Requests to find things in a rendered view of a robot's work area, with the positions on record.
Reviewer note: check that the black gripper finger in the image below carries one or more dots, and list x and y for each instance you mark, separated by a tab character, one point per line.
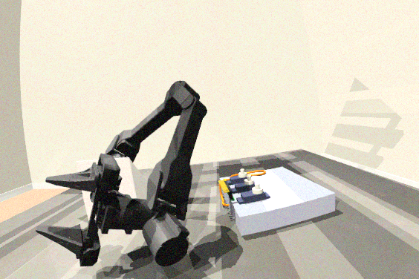
69	237
84	180

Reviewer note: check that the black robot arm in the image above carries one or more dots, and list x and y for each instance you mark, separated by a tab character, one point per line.
171	179

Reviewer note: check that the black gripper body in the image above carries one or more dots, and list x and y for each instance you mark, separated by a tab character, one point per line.
114	212

